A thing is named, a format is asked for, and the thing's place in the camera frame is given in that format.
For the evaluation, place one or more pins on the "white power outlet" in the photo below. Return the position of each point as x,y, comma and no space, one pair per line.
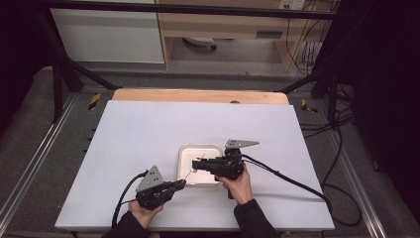
292,4

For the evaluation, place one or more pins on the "square white tray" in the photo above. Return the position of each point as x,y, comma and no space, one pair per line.
189,153

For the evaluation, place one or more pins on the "wooden desk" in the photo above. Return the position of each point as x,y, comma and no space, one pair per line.
224,24

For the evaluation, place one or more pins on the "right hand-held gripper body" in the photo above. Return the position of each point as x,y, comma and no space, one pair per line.
228,167

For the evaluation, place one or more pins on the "wooden table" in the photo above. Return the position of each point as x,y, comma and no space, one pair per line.
198,96

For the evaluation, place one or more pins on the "person's left hand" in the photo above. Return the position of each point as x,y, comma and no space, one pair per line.
143,214

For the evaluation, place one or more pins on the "black metal frame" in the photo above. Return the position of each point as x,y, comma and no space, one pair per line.
198,10

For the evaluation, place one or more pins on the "chair base with caster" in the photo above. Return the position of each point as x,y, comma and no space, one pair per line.
199,41

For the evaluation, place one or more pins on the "white cabinet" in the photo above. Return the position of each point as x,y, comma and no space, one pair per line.
109,36

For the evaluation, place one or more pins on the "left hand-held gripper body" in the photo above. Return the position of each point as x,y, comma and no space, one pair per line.
153,195

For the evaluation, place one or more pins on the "aluminium floor rail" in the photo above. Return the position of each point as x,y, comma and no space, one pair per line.
358,185
36,155

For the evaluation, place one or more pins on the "person's right hand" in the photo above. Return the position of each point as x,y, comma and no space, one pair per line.
239,188

